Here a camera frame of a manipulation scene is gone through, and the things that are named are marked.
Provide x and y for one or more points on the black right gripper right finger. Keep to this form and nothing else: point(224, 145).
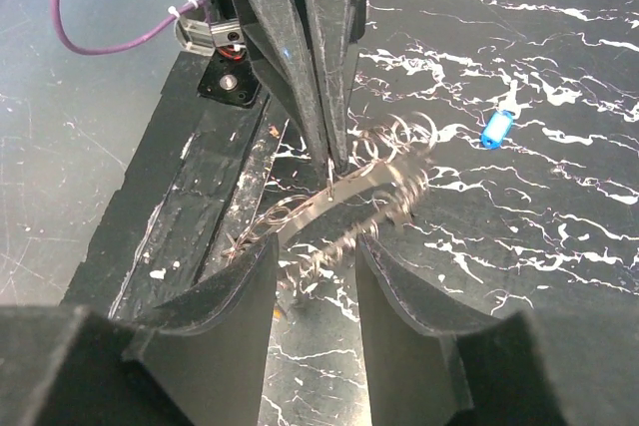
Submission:
point(430, 359)

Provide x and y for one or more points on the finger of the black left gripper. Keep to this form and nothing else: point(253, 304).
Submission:
point(281, 60)
point(336, 26)

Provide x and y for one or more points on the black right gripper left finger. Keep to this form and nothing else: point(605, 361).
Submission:
point(198, 359)

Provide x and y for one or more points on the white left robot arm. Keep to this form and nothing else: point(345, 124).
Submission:
point(230, 77)

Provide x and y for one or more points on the black base board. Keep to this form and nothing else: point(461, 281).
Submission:
point(192, 186)

